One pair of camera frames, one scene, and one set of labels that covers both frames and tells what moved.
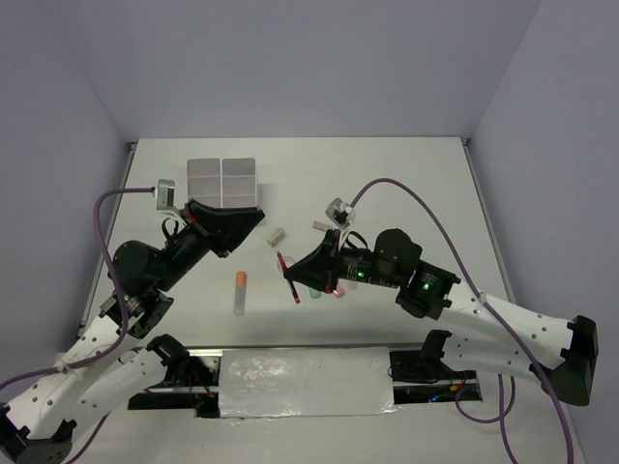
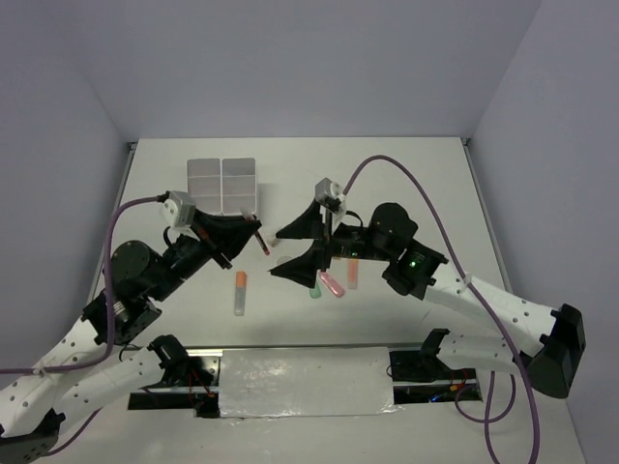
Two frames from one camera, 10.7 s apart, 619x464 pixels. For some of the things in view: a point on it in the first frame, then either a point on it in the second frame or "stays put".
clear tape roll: x=289 y=260 stays put
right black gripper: x=319 y=269 → x=303 y=269
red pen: x=284 y=270 → x=256 y=233
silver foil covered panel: x=309 y=382 stays put
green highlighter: x=314 y=294 stays put
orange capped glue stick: x=240 y=293 stays put
